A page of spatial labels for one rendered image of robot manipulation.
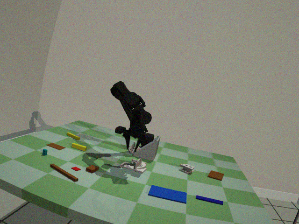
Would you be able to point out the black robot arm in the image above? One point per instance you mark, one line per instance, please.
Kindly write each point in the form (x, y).
(130, 100)

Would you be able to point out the blue flat rectangular plate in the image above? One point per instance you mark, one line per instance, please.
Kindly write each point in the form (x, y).
(168, 194)

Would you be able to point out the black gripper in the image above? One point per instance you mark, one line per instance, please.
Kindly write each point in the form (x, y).
(148, 137)

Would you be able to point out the brown block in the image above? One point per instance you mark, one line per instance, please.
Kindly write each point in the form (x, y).
(92, 168)

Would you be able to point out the brown long bar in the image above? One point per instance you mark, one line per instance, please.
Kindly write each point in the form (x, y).
(64, 172)

